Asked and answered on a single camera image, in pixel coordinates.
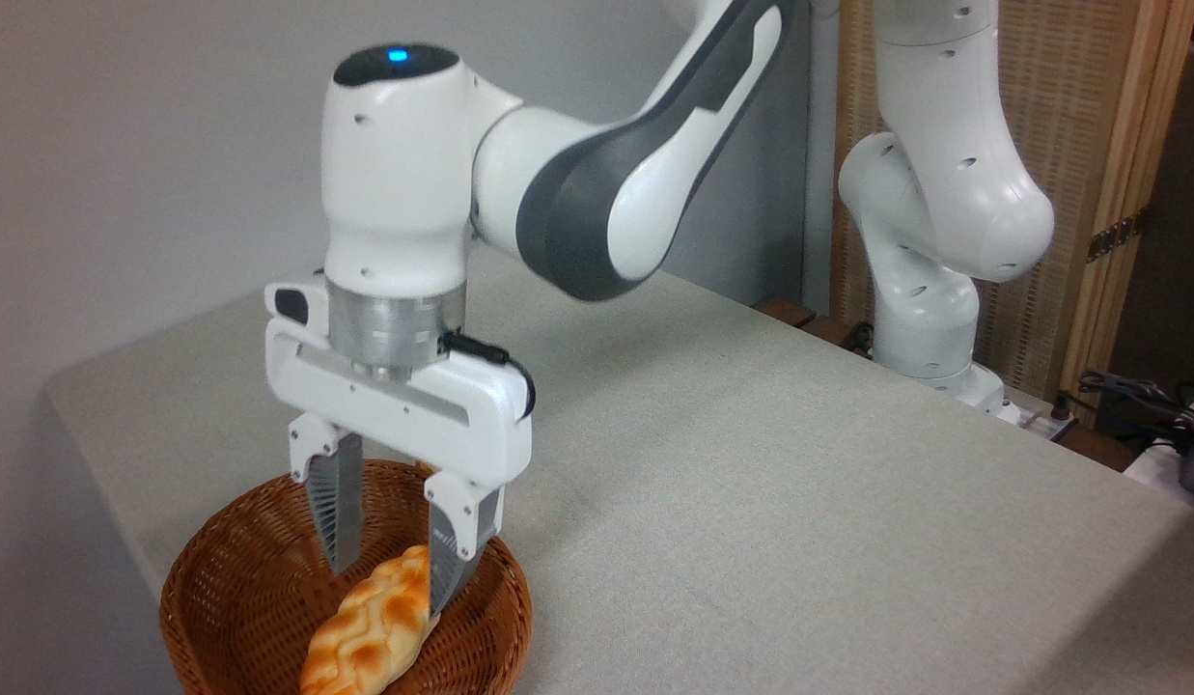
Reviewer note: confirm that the woven wood-framed folding screen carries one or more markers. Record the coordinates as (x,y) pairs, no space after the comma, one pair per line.
(1074,97)

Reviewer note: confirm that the brown wooden block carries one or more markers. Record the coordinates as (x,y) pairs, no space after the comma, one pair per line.
(799,317)

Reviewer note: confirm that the white vertical pipe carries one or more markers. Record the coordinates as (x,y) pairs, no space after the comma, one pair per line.
(820,145)

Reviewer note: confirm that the braided bread loaf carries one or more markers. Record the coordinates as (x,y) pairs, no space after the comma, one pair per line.
(374,627)

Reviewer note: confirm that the brown wicker basket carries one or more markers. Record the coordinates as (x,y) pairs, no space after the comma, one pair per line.
(259,560)

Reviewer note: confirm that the metal screen hinge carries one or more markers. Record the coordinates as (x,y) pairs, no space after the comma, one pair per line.
(1118,235)

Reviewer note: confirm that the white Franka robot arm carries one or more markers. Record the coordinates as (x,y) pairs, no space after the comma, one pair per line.
(394,193)

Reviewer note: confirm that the grey device with white base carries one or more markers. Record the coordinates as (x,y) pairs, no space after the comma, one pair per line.
(1190,468)

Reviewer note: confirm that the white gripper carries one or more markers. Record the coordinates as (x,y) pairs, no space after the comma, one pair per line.
(461,415)

